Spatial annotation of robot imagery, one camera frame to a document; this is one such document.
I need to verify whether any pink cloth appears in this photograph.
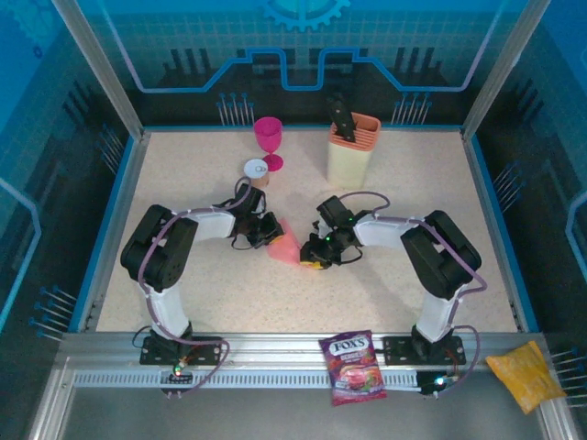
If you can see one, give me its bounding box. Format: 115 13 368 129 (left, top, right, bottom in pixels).
266 217 305 269

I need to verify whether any tin can with pull tab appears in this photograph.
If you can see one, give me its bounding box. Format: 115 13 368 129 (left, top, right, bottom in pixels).
243 158 271 190

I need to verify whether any beige knife block orange top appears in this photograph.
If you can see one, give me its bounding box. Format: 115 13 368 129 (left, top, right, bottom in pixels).
326 115 382 192

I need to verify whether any magenta plastic goblet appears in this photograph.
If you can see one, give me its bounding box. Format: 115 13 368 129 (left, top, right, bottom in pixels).
253 116 285 173

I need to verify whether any purple Fox's candy bag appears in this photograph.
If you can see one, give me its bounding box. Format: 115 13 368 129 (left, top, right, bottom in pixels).
318 330 389 408

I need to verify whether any small circuit board with LED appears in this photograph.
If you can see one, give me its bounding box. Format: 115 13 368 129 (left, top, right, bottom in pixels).
168 361 194 382
419 371 453 396

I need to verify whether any yellow snack bag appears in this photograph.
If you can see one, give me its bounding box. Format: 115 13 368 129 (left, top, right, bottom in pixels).
484 339 568 415

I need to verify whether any aluminium frame rail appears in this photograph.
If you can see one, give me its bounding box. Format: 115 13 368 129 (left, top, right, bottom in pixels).
59 332 549 370

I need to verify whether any slotted grey cable duct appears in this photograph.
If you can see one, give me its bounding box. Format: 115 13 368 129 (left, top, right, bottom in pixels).
72 369 426 391

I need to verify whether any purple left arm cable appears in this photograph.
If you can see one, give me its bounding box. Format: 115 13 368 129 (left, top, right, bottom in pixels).
137 176 254 400

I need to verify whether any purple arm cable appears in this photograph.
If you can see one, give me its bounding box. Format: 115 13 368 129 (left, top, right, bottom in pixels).
341 191 487 391
137 176 254 400

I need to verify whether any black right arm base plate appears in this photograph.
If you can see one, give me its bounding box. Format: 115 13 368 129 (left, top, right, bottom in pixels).
382 335 464 367

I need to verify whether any black handled knife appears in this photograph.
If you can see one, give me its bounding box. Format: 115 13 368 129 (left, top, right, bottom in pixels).
326 93 360 143

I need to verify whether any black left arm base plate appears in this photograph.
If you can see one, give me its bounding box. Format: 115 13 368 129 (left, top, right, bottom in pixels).
139 335 224 367

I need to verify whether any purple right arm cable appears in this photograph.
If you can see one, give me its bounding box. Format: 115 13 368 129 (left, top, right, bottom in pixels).
341 191 487 391

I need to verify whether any aluminium frame post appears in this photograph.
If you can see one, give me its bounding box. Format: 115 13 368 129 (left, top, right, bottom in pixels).
460 0 552 141
50 0 147 141

